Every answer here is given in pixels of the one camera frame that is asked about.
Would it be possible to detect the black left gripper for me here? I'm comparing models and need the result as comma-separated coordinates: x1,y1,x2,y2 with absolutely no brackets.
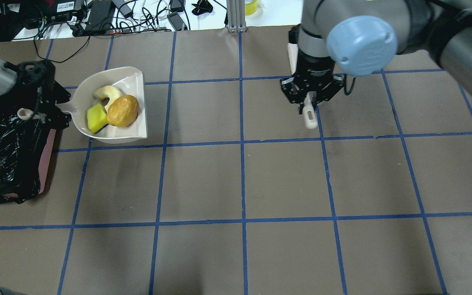
17,59,71,129

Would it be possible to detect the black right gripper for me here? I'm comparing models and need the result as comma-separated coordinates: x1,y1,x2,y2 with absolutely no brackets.
280,50,346,107

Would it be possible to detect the beige hand brush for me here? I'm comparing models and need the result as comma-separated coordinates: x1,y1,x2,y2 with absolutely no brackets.
287,25,318,129

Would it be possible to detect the yellow sponge piece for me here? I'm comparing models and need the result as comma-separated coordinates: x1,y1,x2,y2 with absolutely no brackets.
86,103,108,134

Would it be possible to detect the cream crescent bread piece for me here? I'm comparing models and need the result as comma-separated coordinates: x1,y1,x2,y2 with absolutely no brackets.
92,85,124,112

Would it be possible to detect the beige plastic dustpan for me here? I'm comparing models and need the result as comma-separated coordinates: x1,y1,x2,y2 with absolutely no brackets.
54,66,148,144

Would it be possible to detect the yellow ball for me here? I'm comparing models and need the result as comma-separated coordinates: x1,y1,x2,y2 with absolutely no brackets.
107,95,139,127

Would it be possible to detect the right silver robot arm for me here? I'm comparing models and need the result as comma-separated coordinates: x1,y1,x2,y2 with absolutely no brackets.
280,0,472,113

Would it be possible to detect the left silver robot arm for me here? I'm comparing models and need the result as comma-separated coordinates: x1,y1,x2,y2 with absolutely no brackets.
0,59,71,132

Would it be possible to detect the black bag lined bin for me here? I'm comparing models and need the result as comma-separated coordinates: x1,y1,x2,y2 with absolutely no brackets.
0,92,61,204

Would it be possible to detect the black power adapter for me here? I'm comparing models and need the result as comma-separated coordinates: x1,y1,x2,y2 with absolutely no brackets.
85,0,114,32

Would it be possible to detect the yellow tape roll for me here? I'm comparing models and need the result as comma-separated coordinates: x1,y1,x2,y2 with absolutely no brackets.
244,0,261,16

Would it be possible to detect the aluminium frame post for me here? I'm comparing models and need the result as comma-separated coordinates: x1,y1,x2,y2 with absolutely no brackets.
226,0,247,32

